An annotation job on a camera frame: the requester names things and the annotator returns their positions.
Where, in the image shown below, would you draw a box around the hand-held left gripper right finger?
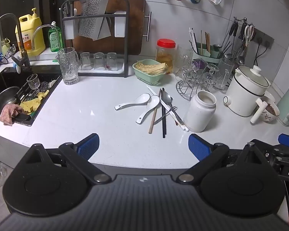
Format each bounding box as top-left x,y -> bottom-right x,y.
178,134 -> 270,184

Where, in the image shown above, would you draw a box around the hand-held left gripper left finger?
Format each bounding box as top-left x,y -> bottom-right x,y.
24,133 -> 112,184

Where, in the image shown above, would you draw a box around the white ceramic jar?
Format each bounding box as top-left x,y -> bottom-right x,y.
183,90 -> 217,133

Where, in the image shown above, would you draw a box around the metal fork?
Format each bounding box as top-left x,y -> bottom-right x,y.
154,105 -> 178,124

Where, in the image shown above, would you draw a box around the metal spoon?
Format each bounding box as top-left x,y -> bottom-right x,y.
162,92 -> 185,126

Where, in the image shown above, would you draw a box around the white ceramic spoon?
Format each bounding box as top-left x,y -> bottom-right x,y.
115,93 -> 151,111
135,95 -> 161,125

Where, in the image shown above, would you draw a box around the row of hanging kitchen utensils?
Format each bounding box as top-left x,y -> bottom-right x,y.
222,17 -> 256,64

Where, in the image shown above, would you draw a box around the floral ceramic bowl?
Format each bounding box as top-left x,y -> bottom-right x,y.
262,102 -> 280,124

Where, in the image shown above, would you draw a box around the mint green electric kettle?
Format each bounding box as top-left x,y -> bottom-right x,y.
276,80 -> 289,127

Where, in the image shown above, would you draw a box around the white bowl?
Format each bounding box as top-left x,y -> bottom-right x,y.
264,90 -> 276,104

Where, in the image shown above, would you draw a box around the white electric cooking pot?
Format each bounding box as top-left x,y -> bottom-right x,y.
223,65 -> 272,125

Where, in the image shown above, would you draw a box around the yellow cloth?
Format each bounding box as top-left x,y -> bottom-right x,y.
19,90 -> 50,115

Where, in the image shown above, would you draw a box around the crystal goblet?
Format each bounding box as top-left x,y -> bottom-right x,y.
206,63 -> 220,90
179,61 -> 195,83

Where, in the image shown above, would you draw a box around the textured glass mug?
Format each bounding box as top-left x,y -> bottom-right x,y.
57,47 -> 80,85
217,58 -> 234,91
175,45 -> 193,76

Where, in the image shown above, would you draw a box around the black sink drain rack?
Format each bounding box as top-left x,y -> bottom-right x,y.
14,76 -> 61,107

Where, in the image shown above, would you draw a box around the small drinking glass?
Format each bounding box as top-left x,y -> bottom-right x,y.
93,52 -> 105,69
80,52 -> 92,69
106,52 -> 118,70

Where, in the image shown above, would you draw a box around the wine glass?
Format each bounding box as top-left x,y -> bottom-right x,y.
26,74 -> 41,91

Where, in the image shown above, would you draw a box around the pink rag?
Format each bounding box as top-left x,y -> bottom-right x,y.
0,104 -> 26,126

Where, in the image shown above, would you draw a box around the green plastic basket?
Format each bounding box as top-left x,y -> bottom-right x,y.
132,59 -> 169,86

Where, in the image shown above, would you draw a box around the green utensil holder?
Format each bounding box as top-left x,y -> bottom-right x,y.
192,42 -> 222,61

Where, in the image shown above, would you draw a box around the steel basin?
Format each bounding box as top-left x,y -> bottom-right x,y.
0,87 -> 20,114

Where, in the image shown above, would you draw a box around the black kitchen sink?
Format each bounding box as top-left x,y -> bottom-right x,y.
0,71 -> 63,127

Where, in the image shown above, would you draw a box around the blue cloth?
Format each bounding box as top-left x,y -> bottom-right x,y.
13,57 -> 22,74

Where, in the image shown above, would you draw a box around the dark bronze faucet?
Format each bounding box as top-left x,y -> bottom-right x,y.
0,13 -> 32,72

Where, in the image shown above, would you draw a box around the green dish soap bottle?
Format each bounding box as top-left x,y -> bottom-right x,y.
48,21 -> 64,53

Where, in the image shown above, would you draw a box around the black metal knife rack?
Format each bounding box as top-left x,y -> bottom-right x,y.
60,0 -> 131,78

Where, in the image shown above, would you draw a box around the slim steel faucet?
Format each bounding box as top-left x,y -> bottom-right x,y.
32,24 -> 63,51

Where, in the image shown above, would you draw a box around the white rack holder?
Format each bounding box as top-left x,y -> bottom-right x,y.
64,17 -> 76,40
114,11 -> 127,38

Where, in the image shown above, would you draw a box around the yellow detergent bottle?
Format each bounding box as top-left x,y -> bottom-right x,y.
15,8 -> 46,57

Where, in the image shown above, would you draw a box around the patterned steel cleaver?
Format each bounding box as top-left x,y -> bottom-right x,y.
78,0 -> 109,41

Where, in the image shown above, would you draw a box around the wooden cutting board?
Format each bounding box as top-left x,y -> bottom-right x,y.
72,0 -> 146,56

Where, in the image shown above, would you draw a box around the wire cup rack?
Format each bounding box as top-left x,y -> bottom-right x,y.
175,62 -> 220,102

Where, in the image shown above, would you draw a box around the black power cable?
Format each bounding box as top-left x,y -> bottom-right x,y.
254,37 -> 263,66
261,41 -> 271,65

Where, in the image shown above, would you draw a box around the grey wall power strip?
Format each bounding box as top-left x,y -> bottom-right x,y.
252,28 -> 274,49

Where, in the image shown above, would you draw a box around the white handled scissors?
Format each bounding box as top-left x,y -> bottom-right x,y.
244,25 -> 254,47

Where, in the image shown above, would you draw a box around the steel bar handle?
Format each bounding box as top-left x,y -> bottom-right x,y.
142,11 -> 152,42

